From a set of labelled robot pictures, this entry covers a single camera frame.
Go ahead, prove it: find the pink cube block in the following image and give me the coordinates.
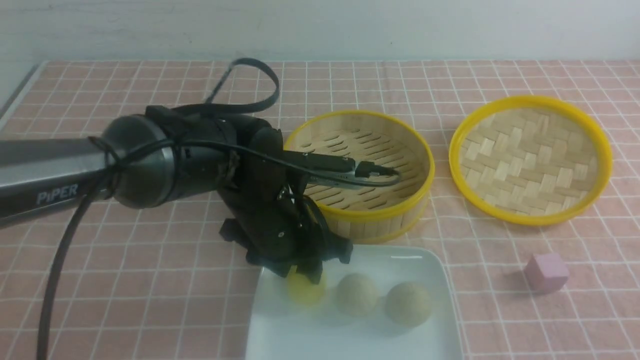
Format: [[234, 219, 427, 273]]
[[523, 252, 570, 294]]

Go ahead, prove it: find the white square plate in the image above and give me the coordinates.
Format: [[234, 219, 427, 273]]
[[246, 244, 466, 360]]

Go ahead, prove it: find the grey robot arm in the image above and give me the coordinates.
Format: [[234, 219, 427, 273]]
[[1, 114, 354, 284]]

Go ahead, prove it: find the greenish steamed bun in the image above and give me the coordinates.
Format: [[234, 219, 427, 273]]
[[384, 281, 432, 329]]

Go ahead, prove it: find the pale steamed bun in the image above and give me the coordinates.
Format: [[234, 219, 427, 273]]
[[335, 273, 379, 318]]

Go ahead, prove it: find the black cable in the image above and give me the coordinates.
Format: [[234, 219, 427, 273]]
[[35, 57, 401, 360]]

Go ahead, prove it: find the pink checkered tablecloth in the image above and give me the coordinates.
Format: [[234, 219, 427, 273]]
[[0, 60, 640, 360]]

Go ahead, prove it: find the bamboo steamer basket yellow rim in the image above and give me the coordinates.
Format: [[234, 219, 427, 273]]
[[284, 110, 435, 244]]

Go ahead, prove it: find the bamboo steamer lid yellow rim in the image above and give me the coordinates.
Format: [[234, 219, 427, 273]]
[[448, 95, 613, 227]]

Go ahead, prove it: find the yellow steamed bun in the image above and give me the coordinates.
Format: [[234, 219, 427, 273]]
[[286, 272, 327, 306]]

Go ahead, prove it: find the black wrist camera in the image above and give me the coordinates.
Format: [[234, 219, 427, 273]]
[[282, 150, 402, 189]]

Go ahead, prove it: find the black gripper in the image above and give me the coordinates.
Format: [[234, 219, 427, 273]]
[[218, 117, 354, 286]]

